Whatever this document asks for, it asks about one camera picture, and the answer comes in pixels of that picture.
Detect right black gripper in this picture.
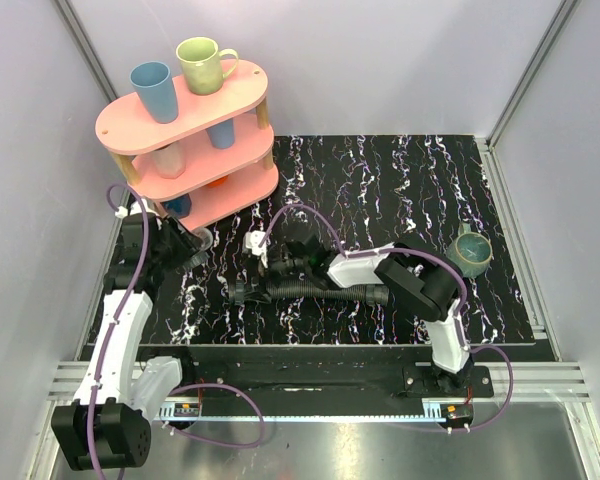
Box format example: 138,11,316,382
241,245,310,304

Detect black corrugated hose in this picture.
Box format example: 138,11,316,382
228,277,392,307

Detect clear plastic canister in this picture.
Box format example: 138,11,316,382
192,227,214,264

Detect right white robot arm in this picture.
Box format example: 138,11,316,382
228,233,474,397

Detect dark blue cup bottom shelf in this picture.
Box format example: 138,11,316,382
162,194,192,219

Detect orange object on shelf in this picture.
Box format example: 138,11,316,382
204,175,228,188

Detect pink three-tier wooden shelf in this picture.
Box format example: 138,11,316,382
95,60,279,230

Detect white faceted cup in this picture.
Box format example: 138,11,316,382
151,142,186,179

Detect blue cup middle shelf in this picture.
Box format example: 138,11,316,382
206,118,235,149

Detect blue plastic tumbler on top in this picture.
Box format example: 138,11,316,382
129,61,179,124

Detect green ceramic mug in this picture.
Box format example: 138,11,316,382
176,37,240,95

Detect teal ceramic cup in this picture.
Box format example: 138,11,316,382
445,223,493,279

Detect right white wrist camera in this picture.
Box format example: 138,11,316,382
243,230,268,269

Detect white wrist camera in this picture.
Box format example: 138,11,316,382
243,230,268,269
114,206,130,220

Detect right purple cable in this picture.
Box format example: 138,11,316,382
259,203,471,351

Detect purple cable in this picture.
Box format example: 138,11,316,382
87,183,156,480
259,203,471,351

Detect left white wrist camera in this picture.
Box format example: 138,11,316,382
114,206,130,220

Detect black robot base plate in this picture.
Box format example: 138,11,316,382
139,344,496,416

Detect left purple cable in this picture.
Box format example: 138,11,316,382
87,183,156,480

